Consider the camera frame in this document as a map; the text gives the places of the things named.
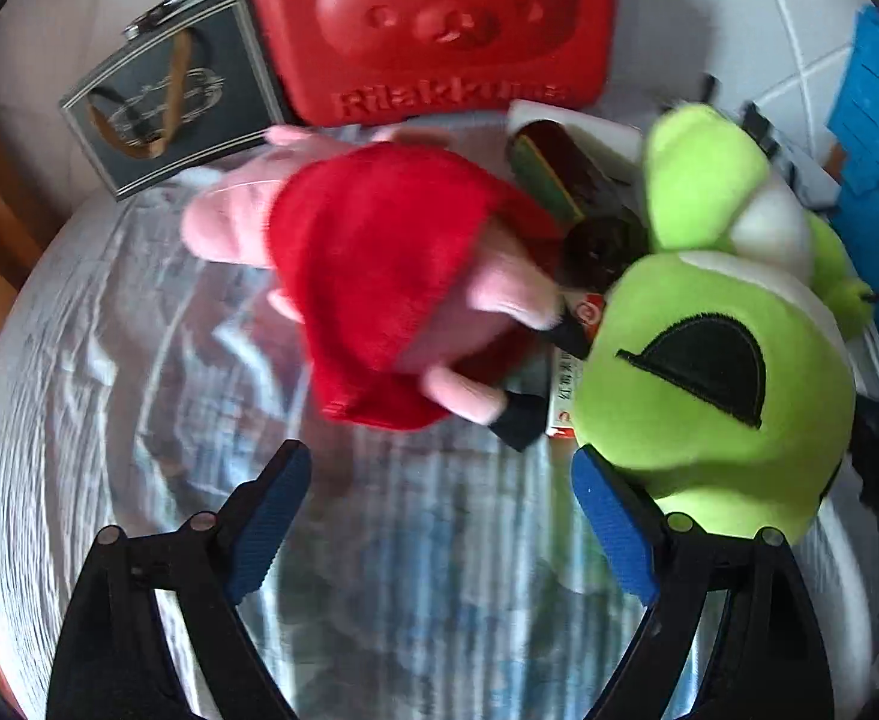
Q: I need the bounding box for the pink pig plush toy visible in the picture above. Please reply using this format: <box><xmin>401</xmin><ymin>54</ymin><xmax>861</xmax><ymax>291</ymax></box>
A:
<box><xmin>180</xmin><ymin>124</ymin><xmax>599</xmax><ymax>455</ymax></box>

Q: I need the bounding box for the metal hip flask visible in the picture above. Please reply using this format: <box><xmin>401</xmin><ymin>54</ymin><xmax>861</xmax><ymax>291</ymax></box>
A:
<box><xmin>124</xmin><ymin>0</ymin><xmax>195</xmax><ymax>38</ymax></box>

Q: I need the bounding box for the small red and white box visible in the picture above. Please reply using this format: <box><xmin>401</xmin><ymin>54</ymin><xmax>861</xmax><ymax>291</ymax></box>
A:
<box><xmin>544</xmin><ymin>292</ymin><xmax>607</xmax><ymax>440</ymax></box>

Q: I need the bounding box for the red bear-embossed plastic case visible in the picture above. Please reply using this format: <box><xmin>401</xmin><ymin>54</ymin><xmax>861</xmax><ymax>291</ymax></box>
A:
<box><xmin>250</xmin><ymin>0</ymin><xmax>620</xmax><ymax>128</ymax></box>

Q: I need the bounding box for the green frog plush toy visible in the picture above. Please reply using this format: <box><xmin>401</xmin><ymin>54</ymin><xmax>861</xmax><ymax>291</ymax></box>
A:
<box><xmin>585</xmin><ymin>101</ymin><xmax>877</xmax><ymax>541</ymax></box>

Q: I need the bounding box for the dark gift box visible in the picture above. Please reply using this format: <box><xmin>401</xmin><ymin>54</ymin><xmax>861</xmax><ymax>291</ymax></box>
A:
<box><xmin>59</xmin><ymin>0</ymin><xmax>280</xmax><ymax>202</ymax></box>

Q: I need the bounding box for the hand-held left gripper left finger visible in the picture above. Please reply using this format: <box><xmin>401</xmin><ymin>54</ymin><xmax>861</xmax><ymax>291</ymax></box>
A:
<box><xmin>45</xmin><ymin>441</ymin><xmax>313</xmax><ymax>720</ymax></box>

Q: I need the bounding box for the brown medicine bottle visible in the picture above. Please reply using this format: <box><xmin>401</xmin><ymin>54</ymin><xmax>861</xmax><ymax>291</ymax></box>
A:
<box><xmin>518</xmin><ymin>120</ymin><xmax>647</xmax><ymax>293</ymax></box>

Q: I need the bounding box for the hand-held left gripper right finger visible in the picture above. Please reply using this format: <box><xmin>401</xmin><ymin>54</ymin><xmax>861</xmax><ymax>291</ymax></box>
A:
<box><xmin>570</xmin><ymin>444</ymin><xmax>838</xmax><ymax>720</ymax></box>

